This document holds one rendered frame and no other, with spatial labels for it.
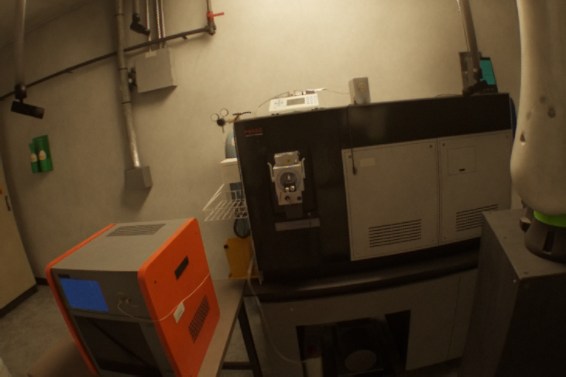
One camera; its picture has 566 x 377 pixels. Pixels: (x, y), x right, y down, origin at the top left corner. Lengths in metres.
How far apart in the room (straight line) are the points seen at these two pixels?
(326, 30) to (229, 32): 0.73
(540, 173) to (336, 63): 2.08
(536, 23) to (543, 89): 0.08
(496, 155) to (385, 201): 0.55
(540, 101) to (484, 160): 1.04
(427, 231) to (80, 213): 2.87
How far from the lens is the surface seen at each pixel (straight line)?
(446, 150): 1.33
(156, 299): 0.81
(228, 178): 1.55
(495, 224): 0.75
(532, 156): 0.41
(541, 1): 0.42
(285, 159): 1.12
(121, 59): 2.69
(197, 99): 2.45
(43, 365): 1.38
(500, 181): 1.51
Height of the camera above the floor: 1.43
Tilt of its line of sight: 9 degrees down
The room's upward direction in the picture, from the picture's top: 8 degrees counter-clockwise
